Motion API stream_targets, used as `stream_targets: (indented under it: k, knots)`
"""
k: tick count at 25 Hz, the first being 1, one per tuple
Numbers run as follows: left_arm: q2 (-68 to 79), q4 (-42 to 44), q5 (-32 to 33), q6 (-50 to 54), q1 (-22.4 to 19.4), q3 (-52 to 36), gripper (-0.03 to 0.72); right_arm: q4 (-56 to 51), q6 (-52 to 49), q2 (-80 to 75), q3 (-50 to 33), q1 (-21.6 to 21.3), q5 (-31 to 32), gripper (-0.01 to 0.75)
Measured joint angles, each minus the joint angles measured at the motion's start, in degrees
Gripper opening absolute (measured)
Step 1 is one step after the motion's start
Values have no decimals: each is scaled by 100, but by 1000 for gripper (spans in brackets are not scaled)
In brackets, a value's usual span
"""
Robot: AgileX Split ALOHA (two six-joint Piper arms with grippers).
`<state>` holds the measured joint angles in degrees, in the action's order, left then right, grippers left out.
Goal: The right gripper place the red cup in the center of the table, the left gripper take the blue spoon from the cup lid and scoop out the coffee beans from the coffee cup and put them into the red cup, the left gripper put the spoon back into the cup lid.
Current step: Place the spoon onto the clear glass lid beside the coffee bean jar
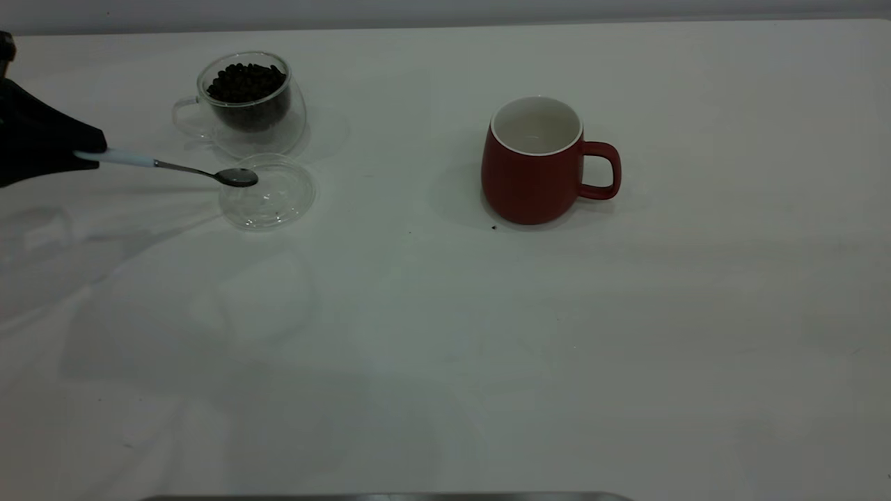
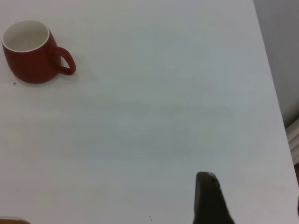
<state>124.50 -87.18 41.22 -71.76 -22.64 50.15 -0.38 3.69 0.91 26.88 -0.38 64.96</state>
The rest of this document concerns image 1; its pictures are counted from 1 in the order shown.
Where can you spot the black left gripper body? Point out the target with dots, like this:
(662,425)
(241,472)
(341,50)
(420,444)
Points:
(5,49)

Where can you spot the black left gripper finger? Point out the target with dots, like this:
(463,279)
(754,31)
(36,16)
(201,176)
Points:
(35,168)
(38,129)

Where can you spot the red ceramic mug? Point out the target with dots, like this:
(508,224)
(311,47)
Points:
(529,184)

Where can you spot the dark coffee beans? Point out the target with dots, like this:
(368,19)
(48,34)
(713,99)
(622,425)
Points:
(247,87)

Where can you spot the clear glass cup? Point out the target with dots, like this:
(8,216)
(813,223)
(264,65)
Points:
(275,139)

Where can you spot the clear glass lid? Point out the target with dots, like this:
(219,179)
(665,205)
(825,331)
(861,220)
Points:
(275,202)

